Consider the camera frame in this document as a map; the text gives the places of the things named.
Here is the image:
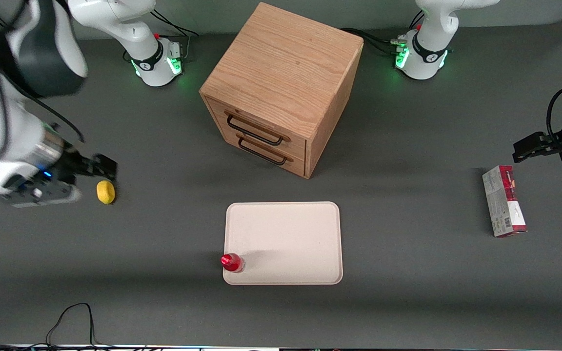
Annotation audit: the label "long black drawer handle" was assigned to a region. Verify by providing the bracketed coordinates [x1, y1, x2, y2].
[225, 114, 285, 147]

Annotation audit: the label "wooden drawer cabinet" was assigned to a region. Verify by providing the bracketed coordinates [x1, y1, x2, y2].
[199, 2, 364, 180]

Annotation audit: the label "short black drawer handle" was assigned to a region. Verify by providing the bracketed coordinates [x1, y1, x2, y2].
[237, 137, 288, 166]

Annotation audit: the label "red coke bottle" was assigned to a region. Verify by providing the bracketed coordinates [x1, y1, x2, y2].
[221, 253, 246, 273]

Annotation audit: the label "black looped table-edge cable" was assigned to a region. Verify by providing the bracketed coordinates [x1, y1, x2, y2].
[0, 303, 130, 351]

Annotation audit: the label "grey and red carton box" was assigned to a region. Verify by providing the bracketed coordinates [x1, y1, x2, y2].
[482, 165, 528, 238]

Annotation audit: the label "black base cables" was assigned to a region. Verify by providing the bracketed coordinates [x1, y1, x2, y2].
[123, 9, 200, 63]
[341, 10, 425, 57]

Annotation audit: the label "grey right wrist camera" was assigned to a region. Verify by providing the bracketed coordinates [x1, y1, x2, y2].
[0, 181, 82, 209]

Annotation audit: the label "beige plastic tray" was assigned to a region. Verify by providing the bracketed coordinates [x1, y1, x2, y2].
[222, 201, 344, 286]

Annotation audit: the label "black left base cables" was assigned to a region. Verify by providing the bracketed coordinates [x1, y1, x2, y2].
[341, 10, 425, 57]

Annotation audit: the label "yellow lemon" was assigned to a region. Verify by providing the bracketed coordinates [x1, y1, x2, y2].
[96, 180, 116, 205]

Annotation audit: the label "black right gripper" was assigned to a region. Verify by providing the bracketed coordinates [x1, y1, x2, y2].
[47, 146, 119, 190]

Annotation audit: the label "black right base cables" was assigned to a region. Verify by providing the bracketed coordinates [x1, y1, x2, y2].
[123, 9, 200, 63]

